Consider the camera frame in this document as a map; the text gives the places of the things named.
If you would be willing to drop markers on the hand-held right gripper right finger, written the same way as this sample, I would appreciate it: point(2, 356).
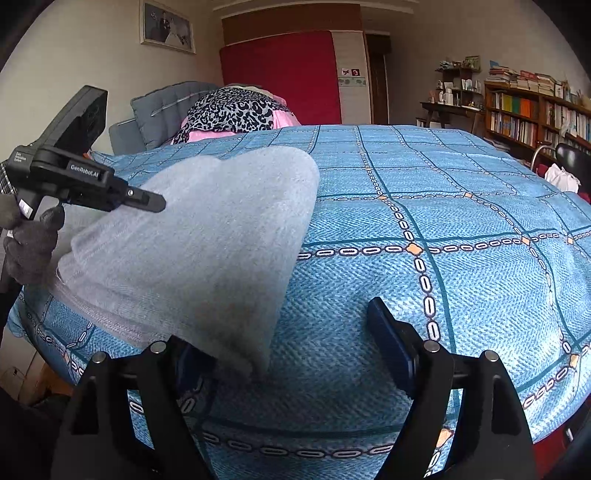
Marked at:
point(392, 344)

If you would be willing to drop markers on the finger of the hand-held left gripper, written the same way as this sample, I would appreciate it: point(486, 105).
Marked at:
point(143, 199)

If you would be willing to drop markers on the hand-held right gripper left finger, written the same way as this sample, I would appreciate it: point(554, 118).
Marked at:
point(159, 369)

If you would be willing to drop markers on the grey pants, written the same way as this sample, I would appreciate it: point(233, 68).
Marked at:
point(207, 240)

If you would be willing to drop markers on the person's left hand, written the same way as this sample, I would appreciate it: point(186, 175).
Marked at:
point(32, 249)

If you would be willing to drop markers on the grey padded headboard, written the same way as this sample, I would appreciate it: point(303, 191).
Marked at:
point(157, 110)

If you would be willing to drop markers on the blue checked bedsheet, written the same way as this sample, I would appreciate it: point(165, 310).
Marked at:
point(461, 254)

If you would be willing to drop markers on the leopard print cloth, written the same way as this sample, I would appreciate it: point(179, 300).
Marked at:
point(231, 110)

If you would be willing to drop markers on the pink blanket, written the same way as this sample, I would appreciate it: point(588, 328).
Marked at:
point(284, 120)

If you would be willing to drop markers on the red wardrobe panel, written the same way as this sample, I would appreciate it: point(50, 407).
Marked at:
point(281, 78)

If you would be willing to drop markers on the white cloth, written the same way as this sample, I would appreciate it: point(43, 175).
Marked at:
point(561, 177)

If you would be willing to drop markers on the wooden wardrobe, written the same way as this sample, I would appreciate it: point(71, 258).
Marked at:
point(353, 55)

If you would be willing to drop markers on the wooden bookshelf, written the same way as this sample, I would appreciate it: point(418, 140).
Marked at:
point(517, 120)

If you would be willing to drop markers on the dark wooden door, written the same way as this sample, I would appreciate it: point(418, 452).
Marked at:
point(378, 83)

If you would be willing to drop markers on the black chair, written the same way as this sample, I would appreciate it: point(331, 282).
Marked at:
point(575, 154)

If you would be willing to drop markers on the small wooden desk shelf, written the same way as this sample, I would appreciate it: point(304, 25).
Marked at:
point(457, 83)

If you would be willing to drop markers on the stack of books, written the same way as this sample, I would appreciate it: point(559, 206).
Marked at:
point(526, 81)

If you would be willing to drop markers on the framed wall picture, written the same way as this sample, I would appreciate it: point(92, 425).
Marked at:
point(167, 27)

